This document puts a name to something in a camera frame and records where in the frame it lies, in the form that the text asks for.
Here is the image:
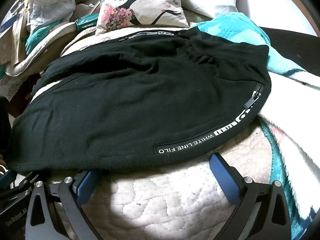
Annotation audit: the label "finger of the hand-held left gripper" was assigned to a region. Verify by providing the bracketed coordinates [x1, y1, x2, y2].
[0, 171, 42, 196]

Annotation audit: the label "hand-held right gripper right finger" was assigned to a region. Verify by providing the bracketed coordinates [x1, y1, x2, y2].
[209, 152, 292, 240]

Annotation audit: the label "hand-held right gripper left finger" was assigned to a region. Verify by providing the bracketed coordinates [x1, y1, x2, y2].
[26, 170, 105, 240]

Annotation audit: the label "black pants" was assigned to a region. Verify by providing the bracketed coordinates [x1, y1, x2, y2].
[10, 26, 272, 173]

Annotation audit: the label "heart patterned quilt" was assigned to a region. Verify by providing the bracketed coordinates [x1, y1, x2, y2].
[32, 26, 300, 240]

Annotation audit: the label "beige padded cushion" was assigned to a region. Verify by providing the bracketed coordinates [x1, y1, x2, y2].
[5, 21, 78, 77]

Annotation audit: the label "brown cardboard box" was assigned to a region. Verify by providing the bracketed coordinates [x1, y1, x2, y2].
[0, 27, 13, 64]

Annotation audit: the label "teal cloth bundle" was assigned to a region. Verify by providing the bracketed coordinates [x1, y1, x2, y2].
[26, 22, 60, 55]

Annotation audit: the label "brown paper bag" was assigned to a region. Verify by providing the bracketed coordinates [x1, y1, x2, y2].
[11, 15, 28, 64]

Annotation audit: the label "teal white fleece blanket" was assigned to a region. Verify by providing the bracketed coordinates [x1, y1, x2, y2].
[192, 12, 320, 240]

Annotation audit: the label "green packet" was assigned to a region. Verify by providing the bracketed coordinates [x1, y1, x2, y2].
[75, 14, 102, 30]

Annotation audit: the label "clear grey plastic bag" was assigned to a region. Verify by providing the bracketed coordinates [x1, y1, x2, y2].
[27, 0, 77, 34]

